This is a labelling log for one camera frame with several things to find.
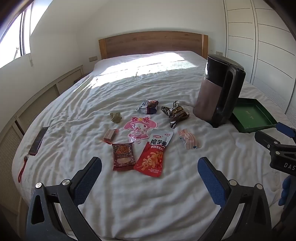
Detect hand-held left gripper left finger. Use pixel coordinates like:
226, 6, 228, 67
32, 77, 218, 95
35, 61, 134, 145
26, 157, 102, 241

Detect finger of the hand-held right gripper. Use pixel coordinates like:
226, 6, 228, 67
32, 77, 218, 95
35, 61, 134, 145
276, 122, 296, 139
254, 130, 296, 154

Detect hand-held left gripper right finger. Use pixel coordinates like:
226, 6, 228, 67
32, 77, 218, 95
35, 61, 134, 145
197, 157, 272, 241

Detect green tray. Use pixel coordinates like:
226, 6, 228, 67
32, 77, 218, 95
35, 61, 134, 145
229, 97, 277, 133

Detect dark red noodle snack packet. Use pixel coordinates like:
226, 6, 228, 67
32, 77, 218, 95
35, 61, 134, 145
111, 142, 136, 172

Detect pink striped snack packet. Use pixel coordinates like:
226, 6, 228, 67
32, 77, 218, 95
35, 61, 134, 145
178, 129, 201, 150

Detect small brown wafer packet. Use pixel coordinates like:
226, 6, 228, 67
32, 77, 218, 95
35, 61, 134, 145
103, 128, 119, 144

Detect large red snack packet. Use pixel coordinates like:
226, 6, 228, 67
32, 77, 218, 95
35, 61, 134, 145
133, 129, 174, 178

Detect olive green pastry packet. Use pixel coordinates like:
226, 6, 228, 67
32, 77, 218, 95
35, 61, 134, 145
110, 112, 123, 124

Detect pink character candy packet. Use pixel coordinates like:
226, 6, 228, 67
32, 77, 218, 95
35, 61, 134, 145
124, 116, 159, 144

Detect dark brown snack packet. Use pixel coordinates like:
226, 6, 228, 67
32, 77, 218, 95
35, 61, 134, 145
161, 101, 189, 129

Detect grey and brown snack packet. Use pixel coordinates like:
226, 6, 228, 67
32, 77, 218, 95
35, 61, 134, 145
136, 99, 159, 115

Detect person's right hand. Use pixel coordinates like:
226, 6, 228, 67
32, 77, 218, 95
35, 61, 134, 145
278, 175, 293, 207

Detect dark phone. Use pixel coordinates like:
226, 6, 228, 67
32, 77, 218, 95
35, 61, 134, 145
28, 126, 50, 156

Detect black and brown kettle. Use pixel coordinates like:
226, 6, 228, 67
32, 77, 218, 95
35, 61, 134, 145
193, 54, 246, 128

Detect white bed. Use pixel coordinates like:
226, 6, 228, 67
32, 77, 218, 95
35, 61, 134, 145
13, 50, 296, 241

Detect white wardrobe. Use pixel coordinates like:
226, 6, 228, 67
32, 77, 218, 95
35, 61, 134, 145
223, 0, 296, 116

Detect beige low cabinet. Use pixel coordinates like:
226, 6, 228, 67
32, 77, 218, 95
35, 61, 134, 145
0, 65, 84, 232

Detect wooden headboard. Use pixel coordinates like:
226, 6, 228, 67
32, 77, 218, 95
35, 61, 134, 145
99, 31, 208, 60

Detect window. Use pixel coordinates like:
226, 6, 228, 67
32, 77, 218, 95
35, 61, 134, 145
0, 5, 31, 67

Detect red wrist strap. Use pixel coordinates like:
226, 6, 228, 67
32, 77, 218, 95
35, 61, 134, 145
18, 155, 29, 183

